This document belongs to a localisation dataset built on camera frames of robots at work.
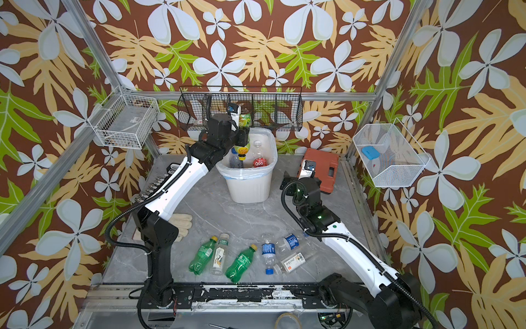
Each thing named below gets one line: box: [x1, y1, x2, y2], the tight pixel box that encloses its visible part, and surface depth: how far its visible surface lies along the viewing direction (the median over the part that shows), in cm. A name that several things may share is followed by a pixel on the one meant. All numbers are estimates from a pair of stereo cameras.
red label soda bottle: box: [252, 139, 268, 168], surface depth 92 cm
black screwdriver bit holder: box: [134, 163, 181, 204], surface depth 109 cm
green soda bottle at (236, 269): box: [224, 244, 258, 284], surface depth 79 cm
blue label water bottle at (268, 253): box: [261, 237, 277, 275], surface depth 82 cm
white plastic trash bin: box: [215, 128, 279, 203], surface depth 88 cm
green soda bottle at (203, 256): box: [188, 235, 219, 275], surface depth 82 cm
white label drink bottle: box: [208, 233, 231, 276], surface depth 80 cm
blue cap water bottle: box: [283, 230, 310, 251], surface depth 85 cm
